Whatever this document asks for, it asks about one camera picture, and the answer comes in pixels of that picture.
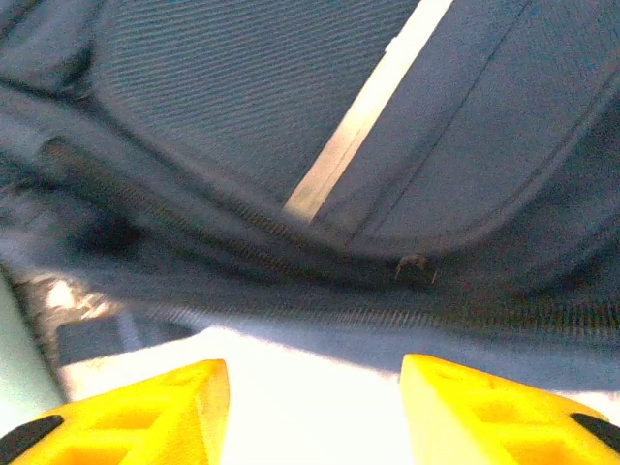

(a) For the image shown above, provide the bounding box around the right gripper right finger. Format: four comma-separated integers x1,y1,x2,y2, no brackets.
399,353,620,465

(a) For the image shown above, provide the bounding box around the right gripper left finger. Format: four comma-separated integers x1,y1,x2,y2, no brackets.
0,358,230,465

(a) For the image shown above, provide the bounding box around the navy blue backpack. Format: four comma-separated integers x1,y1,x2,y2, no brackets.
0,0,620,393

